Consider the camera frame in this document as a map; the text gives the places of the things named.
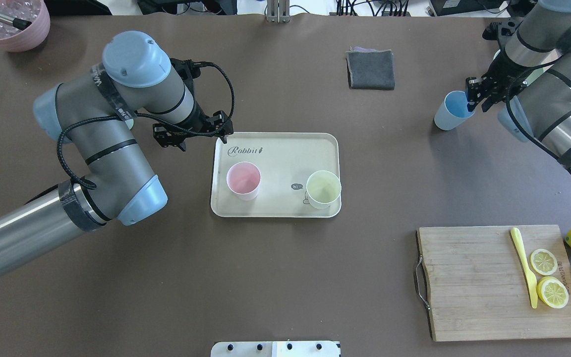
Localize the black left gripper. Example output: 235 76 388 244
153 107 234 152

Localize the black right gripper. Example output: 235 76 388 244
466 50 531 113

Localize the light blue plastic cup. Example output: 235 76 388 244
434 91 474 131

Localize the pink plastic cup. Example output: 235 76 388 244
226 161 262 201

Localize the pale yellow plastic cup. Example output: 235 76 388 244
305 170 342 210

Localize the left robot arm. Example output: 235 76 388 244
0 30 234 276

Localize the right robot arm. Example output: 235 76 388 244
466 0 571 174

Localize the cream rabbit tray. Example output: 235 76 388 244
211 132 342 218

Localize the green ceramic bowl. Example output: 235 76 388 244
525 67 546 84

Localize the dark grey folded cloth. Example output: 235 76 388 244
346 47 395 90

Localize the lemon half slice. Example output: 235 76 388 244
537 276 569 309
529 248 558 276

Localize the wooden cutting board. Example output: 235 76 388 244
415 225 571 343

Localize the yellow plastic knife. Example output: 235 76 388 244
510 227 539 309

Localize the pink bowl with ice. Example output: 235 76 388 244
0 0 51 53

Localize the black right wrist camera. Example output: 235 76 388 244
482 19 519 50

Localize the aluminium frame post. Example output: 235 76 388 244
266 0 290 23

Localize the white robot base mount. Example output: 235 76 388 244
210 340 342 357

